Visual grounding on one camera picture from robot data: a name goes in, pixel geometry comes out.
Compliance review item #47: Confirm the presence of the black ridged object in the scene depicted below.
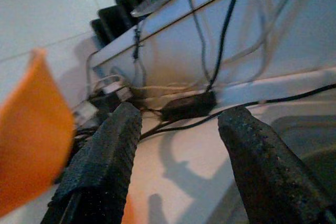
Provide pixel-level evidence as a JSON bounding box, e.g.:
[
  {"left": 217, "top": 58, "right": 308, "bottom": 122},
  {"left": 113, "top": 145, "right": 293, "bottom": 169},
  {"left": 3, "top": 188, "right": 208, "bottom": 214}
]
[{"left": 90, "top": 0, "right": 195, "bottom": 49}]

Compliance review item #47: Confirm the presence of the thick black cable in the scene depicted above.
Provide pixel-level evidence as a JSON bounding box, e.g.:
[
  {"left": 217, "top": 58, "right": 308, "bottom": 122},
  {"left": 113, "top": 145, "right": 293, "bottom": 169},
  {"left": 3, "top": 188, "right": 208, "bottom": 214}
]
[{"left": 207, "top": 0, "right": 249, "bottom": 92}]

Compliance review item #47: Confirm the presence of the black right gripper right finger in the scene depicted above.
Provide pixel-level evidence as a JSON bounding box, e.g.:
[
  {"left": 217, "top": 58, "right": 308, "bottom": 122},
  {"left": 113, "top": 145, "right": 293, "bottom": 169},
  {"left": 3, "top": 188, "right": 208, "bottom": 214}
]
[{"left": 217, "top": 105, "right": 336, "bottom": 224}]

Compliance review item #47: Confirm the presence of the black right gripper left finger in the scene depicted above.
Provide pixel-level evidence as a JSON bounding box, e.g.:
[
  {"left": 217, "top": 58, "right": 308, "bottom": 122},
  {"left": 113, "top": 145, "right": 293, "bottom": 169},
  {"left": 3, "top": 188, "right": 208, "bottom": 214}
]
[{"left": 41, "top": 102, "right": 143, "bottom": 224}]

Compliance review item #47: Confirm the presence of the orange bowl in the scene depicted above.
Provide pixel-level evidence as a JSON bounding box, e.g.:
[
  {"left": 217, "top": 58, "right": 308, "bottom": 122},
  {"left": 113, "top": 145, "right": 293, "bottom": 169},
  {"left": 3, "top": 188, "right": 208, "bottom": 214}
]
[{"left": 0, "top": 47, "right": 76, "bottom": 217}]

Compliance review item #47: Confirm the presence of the stainless steel sink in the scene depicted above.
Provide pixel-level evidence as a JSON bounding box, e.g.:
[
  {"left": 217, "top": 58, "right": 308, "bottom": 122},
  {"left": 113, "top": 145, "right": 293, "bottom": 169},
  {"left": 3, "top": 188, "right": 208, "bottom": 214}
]
[{"left": 270, "top": 115, "right": 336, "bottom": 177}]

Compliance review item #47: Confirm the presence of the white cable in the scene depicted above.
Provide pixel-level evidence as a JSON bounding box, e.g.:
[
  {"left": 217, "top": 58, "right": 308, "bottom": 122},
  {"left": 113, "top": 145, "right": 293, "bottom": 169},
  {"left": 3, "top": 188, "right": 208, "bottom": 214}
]
[{"left": 220, "top": 0, "right": 309, "bottom": 65}]

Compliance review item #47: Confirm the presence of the black power adapter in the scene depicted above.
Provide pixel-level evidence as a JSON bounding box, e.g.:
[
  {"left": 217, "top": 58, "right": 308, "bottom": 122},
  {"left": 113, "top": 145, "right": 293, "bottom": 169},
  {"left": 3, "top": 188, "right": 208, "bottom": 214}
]
[{"left": 160, "top": 91, "right": 218, "bottom": 122}]

